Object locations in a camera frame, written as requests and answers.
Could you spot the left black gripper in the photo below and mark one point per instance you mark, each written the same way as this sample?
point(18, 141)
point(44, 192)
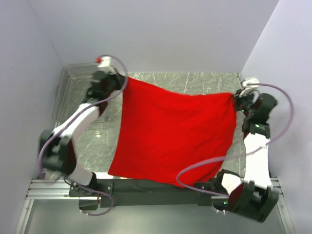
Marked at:
point(121, 79)

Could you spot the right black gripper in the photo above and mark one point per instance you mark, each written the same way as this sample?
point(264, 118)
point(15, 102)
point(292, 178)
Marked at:
point(237, 98)

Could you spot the clear plastic bin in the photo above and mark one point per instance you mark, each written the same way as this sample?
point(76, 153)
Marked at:
point(74, 81)

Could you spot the red t shirt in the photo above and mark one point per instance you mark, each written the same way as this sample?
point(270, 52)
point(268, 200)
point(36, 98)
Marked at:
point(163, 132)

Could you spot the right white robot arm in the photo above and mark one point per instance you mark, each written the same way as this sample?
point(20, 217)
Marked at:
point(251, 196)

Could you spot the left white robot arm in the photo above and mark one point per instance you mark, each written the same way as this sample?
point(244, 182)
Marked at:
point(57, 147)

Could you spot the black base beam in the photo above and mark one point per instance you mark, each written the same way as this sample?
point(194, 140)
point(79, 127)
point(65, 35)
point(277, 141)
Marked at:
point(129, 192)

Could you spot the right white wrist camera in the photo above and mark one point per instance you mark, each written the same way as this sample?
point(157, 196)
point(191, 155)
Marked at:
point(249, 85)

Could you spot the aluminium rail frame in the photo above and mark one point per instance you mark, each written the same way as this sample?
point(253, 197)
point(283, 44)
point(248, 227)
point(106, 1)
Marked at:
point(50, 189)

